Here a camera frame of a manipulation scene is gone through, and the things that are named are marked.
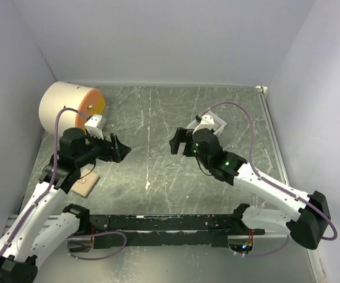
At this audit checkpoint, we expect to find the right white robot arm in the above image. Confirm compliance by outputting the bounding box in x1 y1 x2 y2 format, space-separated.
169 127 331 250

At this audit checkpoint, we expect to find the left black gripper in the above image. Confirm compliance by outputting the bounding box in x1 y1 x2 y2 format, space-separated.
75 129 131 167

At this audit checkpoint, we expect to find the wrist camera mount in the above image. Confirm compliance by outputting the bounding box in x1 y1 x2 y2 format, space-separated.
84 114 106 140
193 114 215 132

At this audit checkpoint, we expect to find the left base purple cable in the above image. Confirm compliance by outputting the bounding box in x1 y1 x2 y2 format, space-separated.
67 231 128 261

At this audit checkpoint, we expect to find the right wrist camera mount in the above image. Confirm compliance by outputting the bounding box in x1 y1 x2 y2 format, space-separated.
193 114 215 132

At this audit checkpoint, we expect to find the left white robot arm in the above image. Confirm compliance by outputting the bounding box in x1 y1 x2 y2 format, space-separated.
0 127 131 282

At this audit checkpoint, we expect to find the white card tray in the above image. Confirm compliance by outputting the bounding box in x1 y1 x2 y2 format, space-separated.
187 111 227 137

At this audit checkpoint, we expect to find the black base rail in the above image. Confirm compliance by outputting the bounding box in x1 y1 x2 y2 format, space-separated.
75 213 251 248

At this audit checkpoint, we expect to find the beige leather card holder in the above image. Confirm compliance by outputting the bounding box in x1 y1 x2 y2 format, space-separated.
70 169 99 198

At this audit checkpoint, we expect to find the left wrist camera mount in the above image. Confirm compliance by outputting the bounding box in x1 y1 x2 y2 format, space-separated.
84 114 106 140

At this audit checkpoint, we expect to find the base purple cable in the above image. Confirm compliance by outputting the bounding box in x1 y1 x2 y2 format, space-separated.
233 234 291 258
67 231 128 261

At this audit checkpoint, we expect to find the cream cylinder with orange face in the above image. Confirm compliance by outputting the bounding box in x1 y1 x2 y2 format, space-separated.
38 81 107 137

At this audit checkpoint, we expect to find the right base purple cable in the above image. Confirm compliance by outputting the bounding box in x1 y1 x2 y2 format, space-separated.
233 234 291 258

